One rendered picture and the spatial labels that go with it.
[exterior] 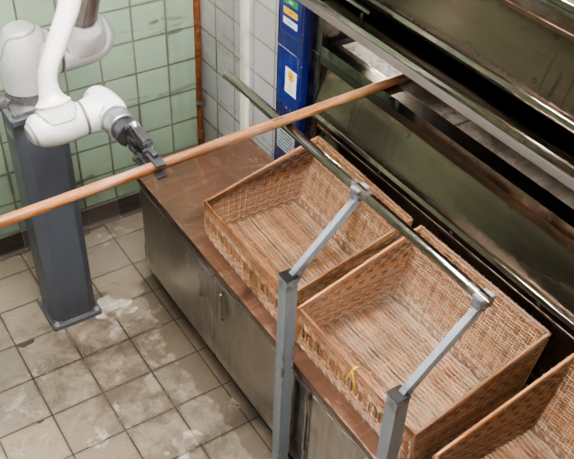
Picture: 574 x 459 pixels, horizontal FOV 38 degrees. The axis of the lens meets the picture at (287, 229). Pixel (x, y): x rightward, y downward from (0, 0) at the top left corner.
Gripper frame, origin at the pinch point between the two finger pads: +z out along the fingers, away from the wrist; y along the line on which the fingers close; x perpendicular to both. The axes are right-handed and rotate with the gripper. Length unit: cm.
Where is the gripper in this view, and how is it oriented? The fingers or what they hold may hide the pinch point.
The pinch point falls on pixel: (156, 165)
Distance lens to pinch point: 228.4
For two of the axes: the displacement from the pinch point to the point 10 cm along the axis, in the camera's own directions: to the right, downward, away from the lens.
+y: -0.4, 7.6, 6.5
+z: 5.5, 5.6, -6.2
